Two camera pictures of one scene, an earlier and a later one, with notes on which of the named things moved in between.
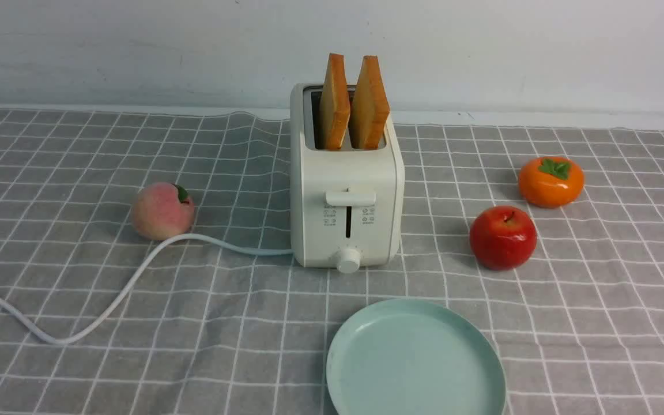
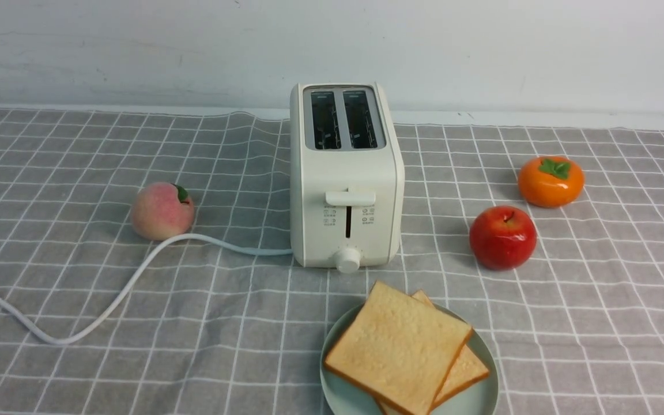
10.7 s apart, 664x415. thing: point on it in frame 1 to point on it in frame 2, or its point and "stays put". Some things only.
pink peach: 159,210 stays put
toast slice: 334,105 to 399,349
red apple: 503,237 stays put
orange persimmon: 551,182 stays put
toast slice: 370,108 to 467,370
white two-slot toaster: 347,188 stays put
